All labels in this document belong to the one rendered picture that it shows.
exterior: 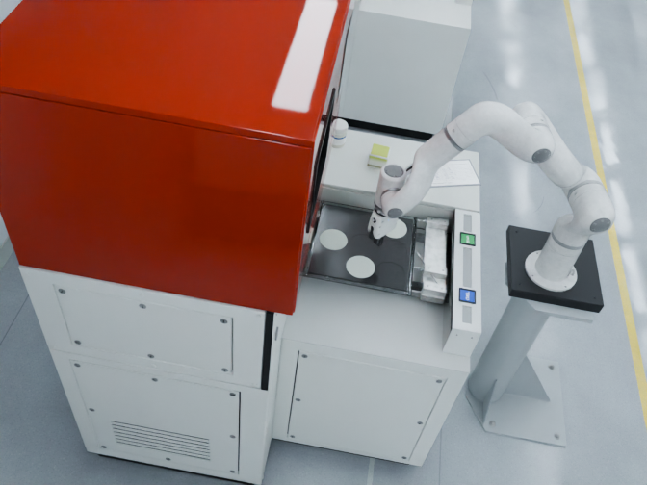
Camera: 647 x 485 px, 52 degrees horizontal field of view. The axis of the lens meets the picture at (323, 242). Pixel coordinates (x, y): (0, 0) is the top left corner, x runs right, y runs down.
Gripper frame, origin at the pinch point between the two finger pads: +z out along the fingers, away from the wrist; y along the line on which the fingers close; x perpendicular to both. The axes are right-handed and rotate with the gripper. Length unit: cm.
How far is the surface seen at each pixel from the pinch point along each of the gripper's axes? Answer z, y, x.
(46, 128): -74, -91, 25
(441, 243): 11.8, 26.4, -9.3
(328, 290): 17.3, -17.9, 3.1
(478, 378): 86, 43, -39
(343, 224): 9.5, 2.0, 18.4
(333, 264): 9.5, -13.7, 6.5
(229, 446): 61, -67, -5
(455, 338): 8.6, -3.6, -41.1
